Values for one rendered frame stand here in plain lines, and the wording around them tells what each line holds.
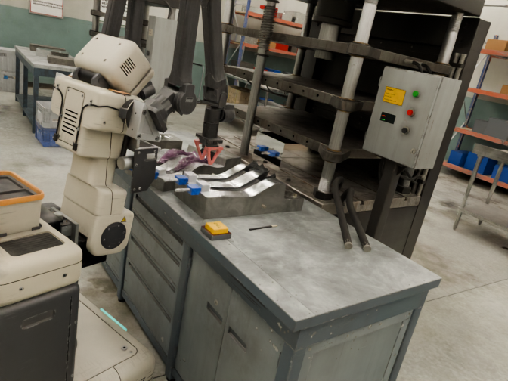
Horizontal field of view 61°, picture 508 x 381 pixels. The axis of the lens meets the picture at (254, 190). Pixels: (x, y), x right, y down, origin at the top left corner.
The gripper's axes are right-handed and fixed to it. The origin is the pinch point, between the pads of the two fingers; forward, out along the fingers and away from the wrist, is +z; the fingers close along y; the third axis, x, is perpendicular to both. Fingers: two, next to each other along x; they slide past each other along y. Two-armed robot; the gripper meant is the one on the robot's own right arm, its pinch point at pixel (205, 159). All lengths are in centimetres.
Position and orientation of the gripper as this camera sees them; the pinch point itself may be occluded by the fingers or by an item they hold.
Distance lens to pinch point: 164.7
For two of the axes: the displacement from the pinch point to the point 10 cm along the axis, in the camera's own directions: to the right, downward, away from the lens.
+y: -5.7, -3.6, 7.4
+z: -1.7, 9.3, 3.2
